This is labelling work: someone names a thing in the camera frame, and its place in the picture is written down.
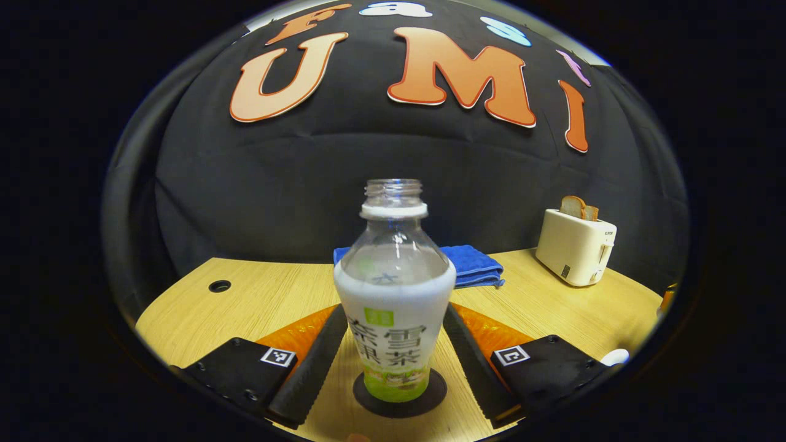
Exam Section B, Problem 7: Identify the clear water bottle green label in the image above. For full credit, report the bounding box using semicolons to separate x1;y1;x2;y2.
333;179;457;403

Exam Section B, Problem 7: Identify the blue folded towel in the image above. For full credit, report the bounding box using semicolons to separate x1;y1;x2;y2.
333;244;505;289

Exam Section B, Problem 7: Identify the black backdrop cloth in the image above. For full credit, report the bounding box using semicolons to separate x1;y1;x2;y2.
101;0;690;326

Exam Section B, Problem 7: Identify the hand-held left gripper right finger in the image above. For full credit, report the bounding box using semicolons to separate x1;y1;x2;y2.
442;303;613;430

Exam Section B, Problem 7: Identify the dark round coaster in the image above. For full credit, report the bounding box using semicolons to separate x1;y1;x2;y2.
353;368;448;419

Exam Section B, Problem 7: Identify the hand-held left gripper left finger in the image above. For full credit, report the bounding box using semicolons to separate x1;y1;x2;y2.
169;304;349;430

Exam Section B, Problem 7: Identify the cream toaster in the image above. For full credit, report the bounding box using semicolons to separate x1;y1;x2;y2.
535;209;618;287

